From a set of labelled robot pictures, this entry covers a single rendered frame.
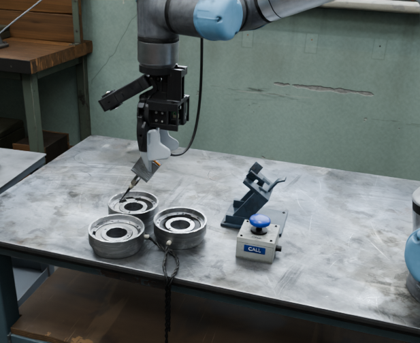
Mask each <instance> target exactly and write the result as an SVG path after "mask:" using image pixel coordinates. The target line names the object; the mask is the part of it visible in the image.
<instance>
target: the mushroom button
mask: <svg viewBox="0 0 420 343"><path fill-rule="evenodd" d="M249 223H250V224H251V225H252V226H254V227H256V230H258V231H261V230H262V229H263V228H264V227H268V226H269V225H270V223H271V220H270V218H269V217H268V216H266V215H264V214H254V215H252V216H251V217H250V218H249Z"/></svg>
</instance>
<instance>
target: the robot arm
mask: <svg viewBox="0 0 420 343"><path fill-rule="evenodd" d="M332 1H335V0H135V2H136V3H137V26H138V62H139V72H141V73H143V74H144V75H142V76H140V77H139V78H137V79H135V80H134V81H132V82H130V83H128V84H126V85H124V86H123V87H121V88H119V89H118V90H112V91H108V92H106V93H105V95H103V96H102V98H101V99H100V100H99V101H98V102H99V104H100V106H101V107H102V109H103V111H104V112H106V111H108V110H110V111H112V110H113V109H117V108H118V107H119V106H120V105H122V104H123V102H124V101H126V100H128V99H129V98H131V97H133V96H135V95H136V94H138V93H141V92H142V91H144V90H146V89H147V88H149V87H151V86H152V87H153V88H151V89H149V90H147V91H145V92H144V93H142V94H141V95H140V96H139V98H140V101H139V102H138V108H137V140H138V148H139V151H140V154H141V157H142V160H143V162H144V164H145V166H146V169H147V170H148V172H152V161H155V160H161V159H168V158H169V157H170V155H171V152H170V151H171V150H177V149H178V147H179V143H178V141H177V140H175V139H174V138H172V137H171V136H169V133H168V131H178V126H179V125H185V124H186V122H187V121H189V97H190V95H185V94H184V76H185V75H186V74H187V66H179V65H178V64H177V63H178V61H179V35H186V36H191V37H200V38H204V39H207V40H210V41H218V40H221V41H228V40H231V39H232V38H234V35H236V34H237V33H238V32H241V31H252V30H256V29H260V28H261V27H264V26H265V25H266V24H268V23H271V22H274V21H275V20H279V19H281V18H285V17H288V16H291V15H294V14H297V13H300V12H303V11H306V10H309V9H311V8H314V7H317V6H320V5H323V4H326V3H329V2H332ZM417 1H418V3H419V5H420V0H417ZM412 201H413V232H412V233H411V234H410V236H409V237H408V239H407V241H406V246H405V251H404V259H405V263H406V266H407V268H408V276H407V279H406V286H407V288H408V291H409V292H410V294H411V295H412V296H413V297H414V298H415V299H416V300H417V301H418V302H419V303H420V187H419V188H418V189H417V190H416V191H414V193H413V197H412Z"/></svg>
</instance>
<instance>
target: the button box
mask: <svg viewBox="0 0 420 343"><path fill-rule="evenodd" d="M279 231H280V225H273V224H270V225H269V226H268V227H264V228H263V229H262V230H261V231H258V230H256V227H254V226H252V225H251V224H250V223H249V220H246V219H245V220H244V222H243V225H242V227H241V229H240V232H239V234H238V236H237V242H236V257H237V258H241V259H248V260H252V261H258V262H262V263H269V264H272V263H273V260H274V256H275V254H276V251H278V252H281V250H282V246H280V245H278V238H279Z"/></svg>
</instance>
